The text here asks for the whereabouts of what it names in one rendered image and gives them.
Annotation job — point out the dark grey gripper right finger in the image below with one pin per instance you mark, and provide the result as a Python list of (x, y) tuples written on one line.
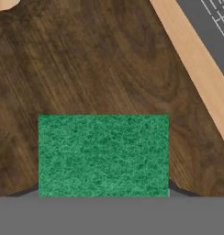
[(178, 191)]

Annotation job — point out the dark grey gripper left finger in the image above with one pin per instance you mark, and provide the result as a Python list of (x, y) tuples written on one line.
[(27, 192)]

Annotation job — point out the green scrubbing sponge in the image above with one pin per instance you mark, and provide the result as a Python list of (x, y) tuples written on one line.
[(103, 156)]

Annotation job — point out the dark wooden cutting board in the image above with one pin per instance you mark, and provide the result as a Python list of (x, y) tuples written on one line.
[(95, 64)]

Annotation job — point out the pale tan round object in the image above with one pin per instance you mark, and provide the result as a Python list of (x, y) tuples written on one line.
[(5, 4)]

